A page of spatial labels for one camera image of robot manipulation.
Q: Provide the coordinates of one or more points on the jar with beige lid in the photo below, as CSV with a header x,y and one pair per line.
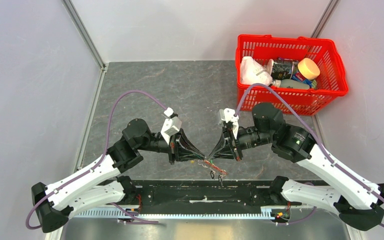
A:
x,y
305,70

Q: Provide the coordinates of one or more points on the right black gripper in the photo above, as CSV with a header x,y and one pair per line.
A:
x,y
228,146

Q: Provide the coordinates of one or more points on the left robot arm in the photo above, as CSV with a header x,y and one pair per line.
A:
x,y
102,181

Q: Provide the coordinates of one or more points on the red black keyring holder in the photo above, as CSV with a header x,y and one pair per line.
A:
x,y
215,171

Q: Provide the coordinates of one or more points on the grey slotted cable duct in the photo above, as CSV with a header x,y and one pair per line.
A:
x,y
113,212

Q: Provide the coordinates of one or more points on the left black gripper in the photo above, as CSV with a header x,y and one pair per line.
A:
x,y
180,148

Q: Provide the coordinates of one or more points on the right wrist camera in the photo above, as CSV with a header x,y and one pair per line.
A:
x,y
228,115

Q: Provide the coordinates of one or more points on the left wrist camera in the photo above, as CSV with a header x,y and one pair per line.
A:
x,y
170,127

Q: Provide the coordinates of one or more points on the grey green bottle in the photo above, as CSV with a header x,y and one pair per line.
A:
x,y
290,83

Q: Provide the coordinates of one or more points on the dark can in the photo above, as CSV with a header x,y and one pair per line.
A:
x,y
282,68

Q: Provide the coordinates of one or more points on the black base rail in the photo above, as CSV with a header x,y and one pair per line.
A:
x,y
202,196

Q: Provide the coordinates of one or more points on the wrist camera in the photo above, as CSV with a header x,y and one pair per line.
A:
x,y
170,127
228,115

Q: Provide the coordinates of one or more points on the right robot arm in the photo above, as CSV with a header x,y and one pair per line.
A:
x,y
356,201

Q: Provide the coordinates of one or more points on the white plastic bag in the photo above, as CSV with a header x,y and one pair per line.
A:
x,y
252,72

